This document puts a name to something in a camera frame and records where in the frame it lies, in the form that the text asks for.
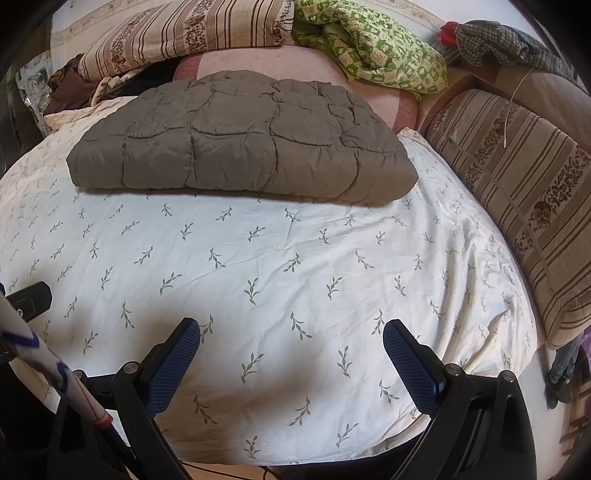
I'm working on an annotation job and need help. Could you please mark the olive quilted hooded jacket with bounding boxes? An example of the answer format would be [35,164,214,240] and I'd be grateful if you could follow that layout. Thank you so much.
[66,70,418,205]

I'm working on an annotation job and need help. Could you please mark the striped floral pillow at headboard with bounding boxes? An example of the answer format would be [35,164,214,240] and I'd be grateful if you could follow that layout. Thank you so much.
[78,0,294,82]

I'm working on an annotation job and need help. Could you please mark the grey checked cloth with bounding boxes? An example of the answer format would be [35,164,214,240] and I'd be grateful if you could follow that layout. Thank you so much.
[455,20,577,84]

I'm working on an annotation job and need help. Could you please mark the red fabric item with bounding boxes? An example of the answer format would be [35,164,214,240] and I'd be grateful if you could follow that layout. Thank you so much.
[440,21,460,46]

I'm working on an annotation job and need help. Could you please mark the white leaf-print bed sheet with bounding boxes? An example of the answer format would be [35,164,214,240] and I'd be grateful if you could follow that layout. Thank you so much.
[1,101,538,465]

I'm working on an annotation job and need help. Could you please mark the brown garment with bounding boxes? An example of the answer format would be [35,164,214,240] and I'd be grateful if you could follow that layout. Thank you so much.
[44,54,98,115]

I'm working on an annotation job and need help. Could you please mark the striped floral cushion right side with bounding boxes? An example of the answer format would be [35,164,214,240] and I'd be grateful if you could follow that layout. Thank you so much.
[427,89,590,349]

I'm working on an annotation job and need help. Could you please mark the green white patterned blanket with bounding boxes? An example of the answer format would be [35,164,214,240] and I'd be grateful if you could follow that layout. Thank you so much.
[293,1,448,98]

